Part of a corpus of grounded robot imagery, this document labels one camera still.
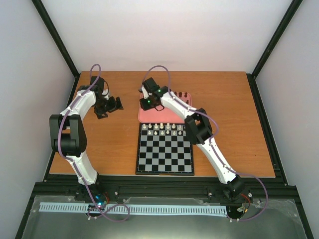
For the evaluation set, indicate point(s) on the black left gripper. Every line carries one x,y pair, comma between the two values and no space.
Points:
113,107

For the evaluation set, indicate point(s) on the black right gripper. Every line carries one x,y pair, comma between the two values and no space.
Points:
145,107

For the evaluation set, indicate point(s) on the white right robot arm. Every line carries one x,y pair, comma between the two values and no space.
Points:
198,131

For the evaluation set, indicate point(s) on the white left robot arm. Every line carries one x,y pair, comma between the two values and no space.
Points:
67,133

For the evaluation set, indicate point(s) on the pink piece tray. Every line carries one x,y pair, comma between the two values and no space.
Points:
164,115

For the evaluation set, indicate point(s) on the black piece back row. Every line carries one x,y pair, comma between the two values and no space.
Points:
181,95

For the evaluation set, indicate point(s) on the white pawn row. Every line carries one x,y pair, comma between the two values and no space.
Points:
166,132

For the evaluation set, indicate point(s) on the black and grey chessboard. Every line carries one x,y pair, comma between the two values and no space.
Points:
164,154

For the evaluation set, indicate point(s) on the black aluminium frame rail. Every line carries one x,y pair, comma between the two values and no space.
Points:
152,186

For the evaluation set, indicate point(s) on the light blue cable duct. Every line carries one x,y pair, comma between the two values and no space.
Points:
140,210

